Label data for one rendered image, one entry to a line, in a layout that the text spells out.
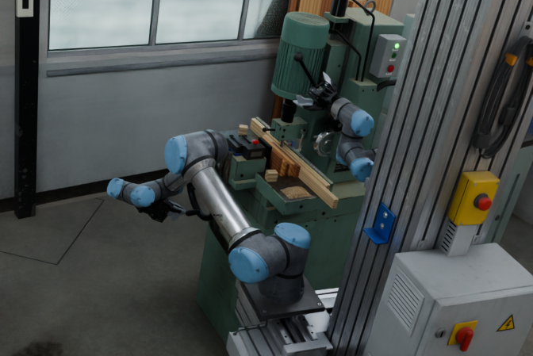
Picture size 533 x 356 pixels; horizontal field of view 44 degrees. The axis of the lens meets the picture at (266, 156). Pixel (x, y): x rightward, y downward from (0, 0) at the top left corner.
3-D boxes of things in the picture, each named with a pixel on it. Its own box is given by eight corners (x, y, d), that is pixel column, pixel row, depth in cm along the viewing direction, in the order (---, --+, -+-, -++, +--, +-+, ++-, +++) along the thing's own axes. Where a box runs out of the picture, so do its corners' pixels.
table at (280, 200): (193, 144, 291) (195, 132, 288) (253, 139, 307) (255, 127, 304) (262, 220, 247) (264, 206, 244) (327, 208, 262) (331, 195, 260)
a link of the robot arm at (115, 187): (113, 197, 243) (101, 194, 249) (137, 207, 250) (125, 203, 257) (121, 178, 244) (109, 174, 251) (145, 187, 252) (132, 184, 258)
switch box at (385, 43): (368, 72, 268) (378, 34, 261) (387, 71, 273) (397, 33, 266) (377, 78, 264) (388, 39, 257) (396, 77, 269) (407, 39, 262)
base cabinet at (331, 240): (193, 299, 329) (213, 174, 297) (291, 277, 359) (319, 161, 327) (235, 362, 296) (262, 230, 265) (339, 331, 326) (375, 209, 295)
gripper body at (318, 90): (320, 76, 231) (341, 89, 222) (330, 92, 237) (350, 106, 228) (304, 90, 230) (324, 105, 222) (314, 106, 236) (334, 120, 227)
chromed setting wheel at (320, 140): (309, 156, 274) (315, 128, 268) (333, 153, 280) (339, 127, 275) (313, 159, 272) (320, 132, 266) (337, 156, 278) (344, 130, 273)
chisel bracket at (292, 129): (268, 136, 277) (271, 118, 273) (296, 134, 284) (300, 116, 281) (277, 144, 272) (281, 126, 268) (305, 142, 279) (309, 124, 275)
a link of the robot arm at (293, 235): (312, 268, 212) (321, 233, 206) (282, 281, 203) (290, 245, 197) (286, 248, 219) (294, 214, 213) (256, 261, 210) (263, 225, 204)
